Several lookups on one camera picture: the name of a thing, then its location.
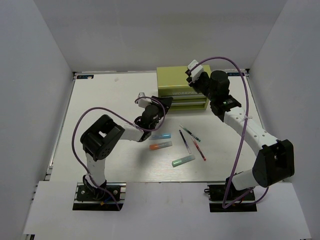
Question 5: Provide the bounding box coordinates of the green metal drawer toolbox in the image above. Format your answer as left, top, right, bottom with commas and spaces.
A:
156, 66, 209, 112

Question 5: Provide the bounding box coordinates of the blue capped tube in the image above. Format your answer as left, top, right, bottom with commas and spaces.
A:
149, 133, 172, 140

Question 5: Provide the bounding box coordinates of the purple pen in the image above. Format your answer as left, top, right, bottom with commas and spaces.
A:
178, 129, 192, 155

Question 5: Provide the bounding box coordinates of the orange capped tube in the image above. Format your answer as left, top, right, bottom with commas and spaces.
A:
149, 141, 173, 151

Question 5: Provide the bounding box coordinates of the red pen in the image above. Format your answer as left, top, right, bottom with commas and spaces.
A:
191, 136, 207, 161

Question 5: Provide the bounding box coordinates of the green capped tube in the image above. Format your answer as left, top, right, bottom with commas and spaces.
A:
171, 154, 195, 168

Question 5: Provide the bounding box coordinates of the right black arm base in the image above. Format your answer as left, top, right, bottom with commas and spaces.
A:
203, 184, 257, 213

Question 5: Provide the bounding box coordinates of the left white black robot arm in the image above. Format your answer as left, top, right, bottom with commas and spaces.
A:
80, 92, 174, 200

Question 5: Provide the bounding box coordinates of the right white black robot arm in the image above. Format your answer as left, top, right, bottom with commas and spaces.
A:
187, 70, 295, 200

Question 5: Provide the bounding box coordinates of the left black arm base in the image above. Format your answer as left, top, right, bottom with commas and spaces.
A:
72, 182, 127, 212

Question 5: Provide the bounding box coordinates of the right blue corner label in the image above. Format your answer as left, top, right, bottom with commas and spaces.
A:
227, 72, 245, 77

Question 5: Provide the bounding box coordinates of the blue corner label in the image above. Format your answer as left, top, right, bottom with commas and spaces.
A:
76, 74, 94, 80
227, 72, 245, 77

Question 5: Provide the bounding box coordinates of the green pen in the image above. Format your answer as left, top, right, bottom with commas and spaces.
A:
179, 124, 201, 142

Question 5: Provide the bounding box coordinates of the left blue corner label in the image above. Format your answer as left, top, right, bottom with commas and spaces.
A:
76, 74, 94, 80

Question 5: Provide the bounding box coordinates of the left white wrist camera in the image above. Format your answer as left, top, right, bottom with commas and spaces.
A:
134, 92, 152, 108

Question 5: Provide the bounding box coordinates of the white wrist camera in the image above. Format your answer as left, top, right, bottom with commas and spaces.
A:
186, 59, 204, 82
134, 92, 152, 108

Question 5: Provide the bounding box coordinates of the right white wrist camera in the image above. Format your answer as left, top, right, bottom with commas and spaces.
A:
186, 59, 204, 82

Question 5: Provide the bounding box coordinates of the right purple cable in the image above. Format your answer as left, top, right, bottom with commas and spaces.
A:
188, 56, 271, 209

